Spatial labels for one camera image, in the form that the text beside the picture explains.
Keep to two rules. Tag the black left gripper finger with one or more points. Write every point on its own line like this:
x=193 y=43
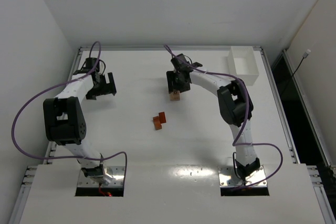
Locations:
x=110 y=87
x=92 y=95

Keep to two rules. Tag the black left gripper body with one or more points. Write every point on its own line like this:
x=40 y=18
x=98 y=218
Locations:
x=102 y=87

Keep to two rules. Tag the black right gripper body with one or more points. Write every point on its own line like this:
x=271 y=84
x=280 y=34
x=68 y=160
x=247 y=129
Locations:
x=177 y=83

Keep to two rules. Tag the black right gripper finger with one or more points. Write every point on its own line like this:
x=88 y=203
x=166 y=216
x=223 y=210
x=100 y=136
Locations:
x=184 y=87
x=170 y=81

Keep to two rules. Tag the long light wood block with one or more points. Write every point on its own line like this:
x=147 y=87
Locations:
x=172 y=97
x=177 y=97

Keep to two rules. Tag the red-brown wood block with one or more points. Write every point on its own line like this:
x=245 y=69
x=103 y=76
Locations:
x=157 y=123
x=162 y=117

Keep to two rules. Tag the white perforated box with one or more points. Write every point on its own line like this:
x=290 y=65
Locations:
x=242 y=63

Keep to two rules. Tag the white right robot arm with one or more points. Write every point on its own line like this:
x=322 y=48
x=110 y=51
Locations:
x=234 y=103

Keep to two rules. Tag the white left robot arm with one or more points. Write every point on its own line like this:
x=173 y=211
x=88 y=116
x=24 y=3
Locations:
x=65 y=123

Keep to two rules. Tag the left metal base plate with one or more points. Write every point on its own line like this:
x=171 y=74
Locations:
x=113 y=178

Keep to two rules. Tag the metal base plate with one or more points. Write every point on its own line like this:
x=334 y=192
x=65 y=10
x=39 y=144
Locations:
x=113 y=178
x=228 y=179

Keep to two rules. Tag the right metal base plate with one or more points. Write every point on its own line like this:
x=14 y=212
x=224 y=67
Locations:
x=228 y=179

